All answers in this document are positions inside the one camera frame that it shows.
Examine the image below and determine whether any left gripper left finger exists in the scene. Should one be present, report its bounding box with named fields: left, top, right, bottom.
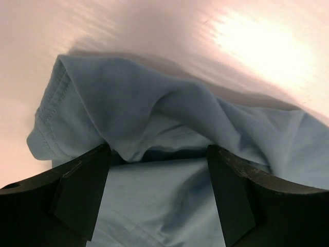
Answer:
left=1, top=145, right=111, bottom=246

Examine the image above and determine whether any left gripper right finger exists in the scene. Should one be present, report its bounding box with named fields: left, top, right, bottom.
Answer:
left=207, top=145, right=328, bottom=247

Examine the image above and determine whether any grey-blue t shirt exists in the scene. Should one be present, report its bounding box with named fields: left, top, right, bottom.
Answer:
left=27, top=55, right=328, bottom=246

